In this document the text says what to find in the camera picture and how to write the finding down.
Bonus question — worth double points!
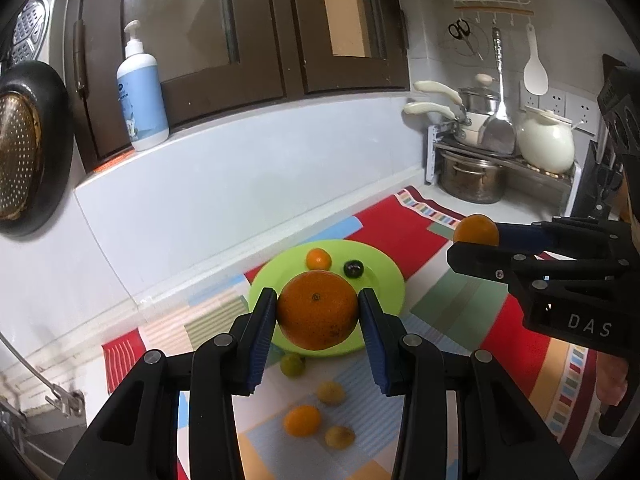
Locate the white rice spoon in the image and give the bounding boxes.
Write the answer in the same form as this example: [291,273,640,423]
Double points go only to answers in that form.
[523,23,549,96]

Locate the large orange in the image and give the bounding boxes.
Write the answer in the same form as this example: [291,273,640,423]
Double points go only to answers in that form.
[277,270,358,351]
[283,404,322,438]

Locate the tan round fruit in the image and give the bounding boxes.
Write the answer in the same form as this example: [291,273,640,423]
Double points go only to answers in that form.
[324,426,356,450]
[316,382,346,406]

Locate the white wall socket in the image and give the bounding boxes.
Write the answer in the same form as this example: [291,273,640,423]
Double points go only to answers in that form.
[520,81,601,136]

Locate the black frying pan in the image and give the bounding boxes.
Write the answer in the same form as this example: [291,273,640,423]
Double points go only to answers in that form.
[1,61,74,238]

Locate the small lidded steel pot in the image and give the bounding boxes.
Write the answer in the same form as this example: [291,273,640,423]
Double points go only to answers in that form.
[459,73,500,115]

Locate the black scissors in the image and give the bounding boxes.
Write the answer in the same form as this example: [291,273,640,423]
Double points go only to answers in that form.
[447,18,484,61]

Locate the small orange mandarin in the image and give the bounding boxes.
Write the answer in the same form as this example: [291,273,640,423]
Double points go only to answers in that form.
[305,247,332,271]

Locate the black knife block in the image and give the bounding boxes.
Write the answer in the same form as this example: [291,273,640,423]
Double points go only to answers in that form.
[570,141,623,220]

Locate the blue white pump bottle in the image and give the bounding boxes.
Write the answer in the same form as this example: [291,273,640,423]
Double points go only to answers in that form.
[116,20,169,152]

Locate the colourful patterned table mat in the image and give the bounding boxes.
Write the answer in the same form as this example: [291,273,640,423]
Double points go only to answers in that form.
[104,186,596,479]

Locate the steel spatula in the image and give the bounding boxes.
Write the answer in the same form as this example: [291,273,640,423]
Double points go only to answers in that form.
[480,26,516,156]

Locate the metal counter rack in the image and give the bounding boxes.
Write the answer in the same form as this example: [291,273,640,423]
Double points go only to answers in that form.
[425,122,582,217]

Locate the cream ceramic kettle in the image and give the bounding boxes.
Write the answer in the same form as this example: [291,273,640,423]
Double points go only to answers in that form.
[516,105,580,174]

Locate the dark plum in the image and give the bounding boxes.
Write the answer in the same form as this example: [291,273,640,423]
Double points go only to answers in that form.
[343,260,364,280]

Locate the person hand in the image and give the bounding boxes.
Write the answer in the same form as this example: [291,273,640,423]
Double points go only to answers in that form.
[596,352,628,406]

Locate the green fruit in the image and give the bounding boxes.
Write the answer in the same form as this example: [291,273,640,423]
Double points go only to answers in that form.
[280,353,306,378]

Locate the dark wooden window frame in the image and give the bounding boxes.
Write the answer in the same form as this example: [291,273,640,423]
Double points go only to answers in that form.
[56,0,409,171]

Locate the steel stock pot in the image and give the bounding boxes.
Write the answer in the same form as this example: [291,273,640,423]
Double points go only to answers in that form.
[438,151,506,204]

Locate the steel steamer tray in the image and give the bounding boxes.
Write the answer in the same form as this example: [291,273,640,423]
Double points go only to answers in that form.
[10,0,50,65]

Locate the cream handled pan lower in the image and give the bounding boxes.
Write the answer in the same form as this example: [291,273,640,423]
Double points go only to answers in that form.
[402,102,458,122]

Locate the small orange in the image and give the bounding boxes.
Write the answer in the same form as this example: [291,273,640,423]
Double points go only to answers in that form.
[454,214,500,247]

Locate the large chrome faucet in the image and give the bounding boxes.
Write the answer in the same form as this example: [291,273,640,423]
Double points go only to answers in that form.
[0,333,86,417]

